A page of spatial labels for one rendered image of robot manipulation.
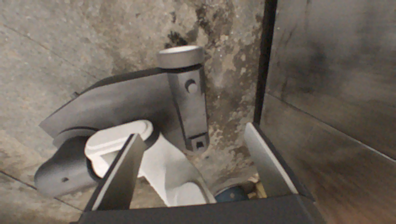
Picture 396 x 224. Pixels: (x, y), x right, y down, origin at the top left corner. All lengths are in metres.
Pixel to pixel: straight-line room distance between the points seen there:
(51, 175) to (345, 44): 0.99
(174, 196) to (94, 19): 0.64
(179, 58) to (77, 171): 0.47
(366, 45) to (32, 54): 1.10
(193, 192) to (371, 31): 0.61
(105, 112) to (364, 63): 0.87
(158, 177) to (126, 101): 0.31
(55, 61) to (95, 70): 0.13
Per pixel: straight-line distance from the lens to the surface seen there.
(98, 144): 0.46
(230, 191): 2.03
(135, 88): 0.49
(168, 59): 0.45
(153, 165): 0.38
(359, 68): 0.62
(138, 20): 0.63
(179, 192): 0.27
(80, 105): 0.57
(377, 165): 0.74
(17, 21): 0.76
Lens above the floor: 0.63
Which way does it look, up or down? 52 degrees down
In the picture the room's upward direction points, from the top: 149 degrees clockwise
